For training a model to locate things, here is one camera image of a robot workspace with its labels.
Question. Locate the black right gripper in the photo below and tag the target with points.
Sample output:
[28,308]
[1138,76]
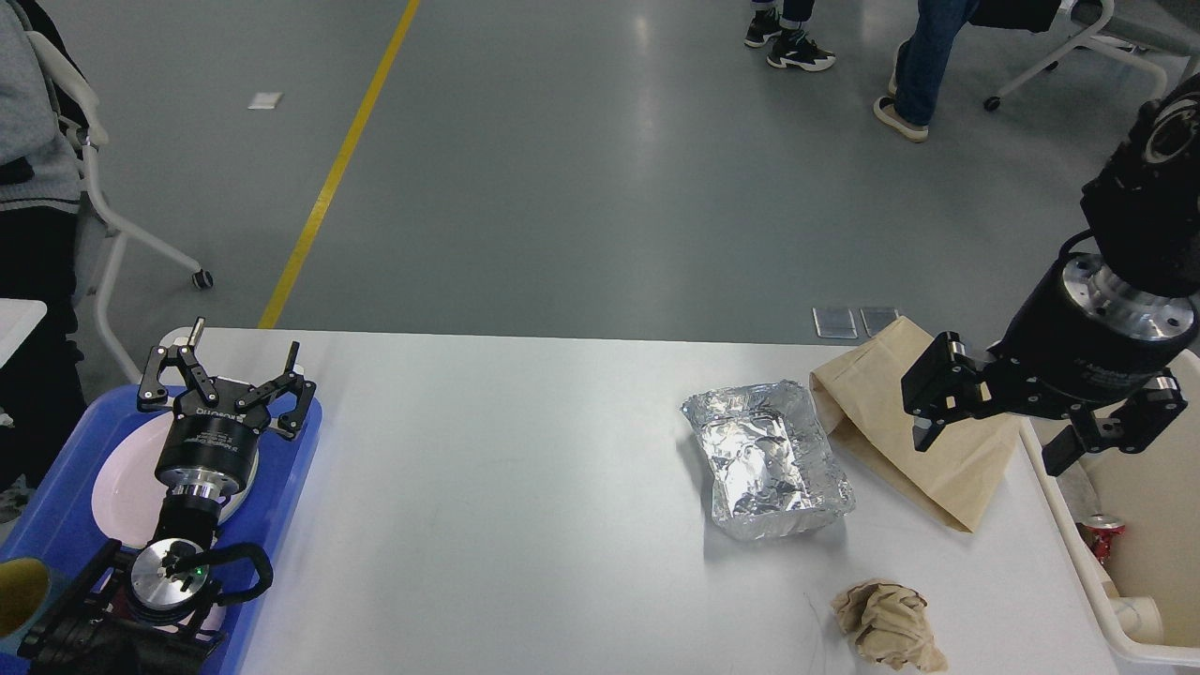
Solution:
[1084,337]

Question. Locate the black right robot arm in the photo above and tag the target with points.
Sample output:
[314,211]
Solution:
[1141,210]

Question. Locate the seated person grey cardigan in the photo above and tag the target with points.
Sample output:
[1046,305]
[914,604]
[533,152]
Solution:
[40,385]

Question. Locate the white chair left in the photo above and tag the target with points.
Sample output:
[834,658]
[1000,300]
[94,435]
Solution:
[103,234]

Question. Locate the white plastic bin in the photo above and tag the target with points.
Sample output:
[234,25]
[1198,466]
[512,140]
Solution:
[1156,494]

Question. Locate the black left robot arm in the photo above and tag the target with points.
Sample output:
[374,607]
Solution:
[160,519]

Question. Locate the person in black trousers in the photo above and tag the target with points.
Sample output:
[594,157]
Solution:
[782,26]

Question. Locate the metal floor plate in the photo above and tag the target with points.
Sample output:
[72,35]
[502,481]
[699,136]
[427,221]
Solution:
[835,323]
[876,319]

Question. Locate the brown paper bag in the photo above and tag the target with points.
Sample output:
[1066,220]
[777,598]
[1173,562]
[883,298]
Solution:
[858,396]

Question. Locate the left metal floor plate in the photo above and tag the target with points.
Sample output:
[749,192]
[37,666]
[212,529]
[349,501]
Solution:
[835,323]

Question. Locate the white office chair right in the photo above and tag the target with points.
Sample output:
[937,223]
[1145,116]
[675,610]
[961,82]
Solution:
[1123,31]

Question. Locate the white paper on floor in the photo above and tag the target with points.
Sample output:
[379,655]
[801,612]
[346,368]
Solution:
[265,100]

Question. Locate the white paper cup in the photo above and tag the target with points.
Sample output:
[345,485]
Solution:
[1138,615]

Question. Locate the person in blue jeans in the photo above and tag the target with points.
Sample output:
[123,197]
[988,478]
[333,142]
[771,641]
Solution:
[919,67]

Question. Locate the crumpled aluminium foil tray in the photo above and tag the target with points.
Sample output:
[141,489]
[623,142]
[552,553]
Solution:
[773,469]

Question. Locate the brown paper napkin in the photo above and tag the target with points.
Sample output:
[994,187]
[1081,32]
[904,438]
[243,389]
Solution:
[887,624]

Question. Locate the red foil wrapper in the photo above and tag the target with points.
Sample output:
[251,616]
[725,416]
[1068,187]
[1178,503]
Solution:
[1102,531]

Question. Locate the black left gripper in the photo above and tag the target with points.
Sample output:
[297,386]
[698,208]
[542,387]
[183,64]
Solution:
[207,442]

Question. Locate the pink plate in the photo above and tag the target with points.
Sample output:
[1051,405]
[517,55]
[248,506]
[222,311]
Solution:
[127,498]

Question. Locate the right metal floor plate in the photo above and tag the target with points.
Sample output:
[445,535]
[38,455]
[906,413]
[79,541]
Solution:
[876,319]

